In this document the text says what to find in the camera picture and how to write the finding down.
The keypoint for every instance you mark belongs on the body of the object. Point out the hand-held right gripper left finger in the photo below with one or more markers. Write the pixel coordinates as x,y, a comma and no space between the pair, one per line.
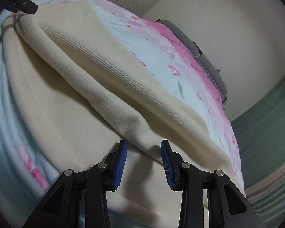
121,161

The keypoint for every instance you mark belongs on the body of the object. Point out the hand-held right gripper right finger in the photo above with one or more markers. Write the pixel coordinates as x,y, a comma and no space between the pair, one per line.
165,163

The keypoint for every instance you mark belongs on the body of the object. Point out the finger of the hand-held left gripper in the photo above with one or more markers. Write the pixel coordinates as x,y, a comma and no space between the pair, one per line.
25,4

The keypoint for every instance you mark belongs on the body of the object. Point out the cream pants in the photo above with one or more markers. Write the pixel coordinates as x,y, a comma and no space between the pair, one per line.
85,99

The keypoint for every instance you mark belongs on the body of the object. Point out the grey padded headboard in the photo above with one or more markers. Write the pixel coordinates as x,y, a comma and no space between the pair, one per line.
213,72

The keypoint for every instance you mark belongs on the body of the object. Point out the green curtain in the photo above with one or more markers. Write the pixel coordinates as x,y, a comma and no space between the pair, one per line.
263,128

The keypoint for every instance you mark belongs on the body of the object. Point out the pink floral bed sheet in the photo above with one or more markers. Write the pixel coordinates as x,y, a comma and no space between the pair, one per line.
137,42

